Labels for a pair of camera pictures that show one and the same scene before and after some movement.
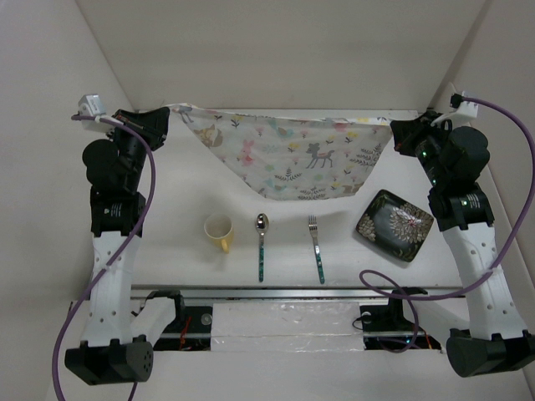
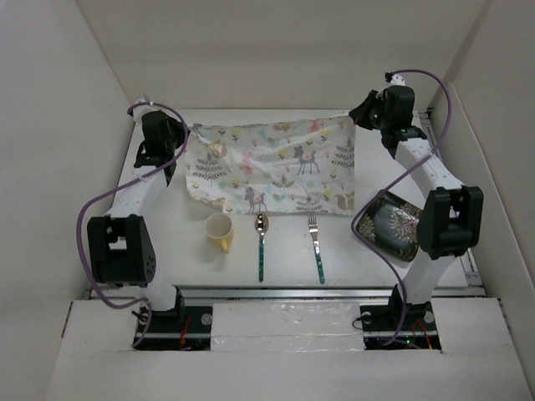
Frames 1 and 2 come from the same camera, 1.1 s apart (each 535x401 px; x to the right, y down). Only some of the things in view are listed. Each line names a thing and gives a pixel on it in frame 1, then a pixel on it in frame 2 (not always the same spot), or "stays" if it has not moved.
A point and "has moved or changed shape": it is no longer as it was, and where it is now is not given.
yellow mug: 219,230 stays
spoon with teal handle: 262,224 stays
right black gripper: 409,131 → 360,113
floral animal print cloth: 296,159 has moved or changed shape
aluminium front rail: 285,291 stays
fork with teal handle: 313,225 stays
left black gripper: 151,124 → 180,129
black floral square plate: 394,225 stays
